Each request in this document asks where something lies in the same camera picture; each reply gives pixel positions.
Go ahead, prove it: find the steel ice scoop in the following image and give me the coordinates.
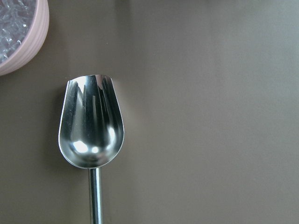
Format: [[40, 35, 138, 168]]
[[58, 75, 124, 224]]

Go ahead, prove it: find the pink bowl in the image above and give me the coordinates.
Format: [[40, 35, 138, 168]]
[[0, 0, 50, 76]]

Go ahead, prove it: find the clear ice cubes pile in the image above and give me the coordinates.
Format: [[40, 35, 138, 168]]
[[0, 0, 36, 63]]

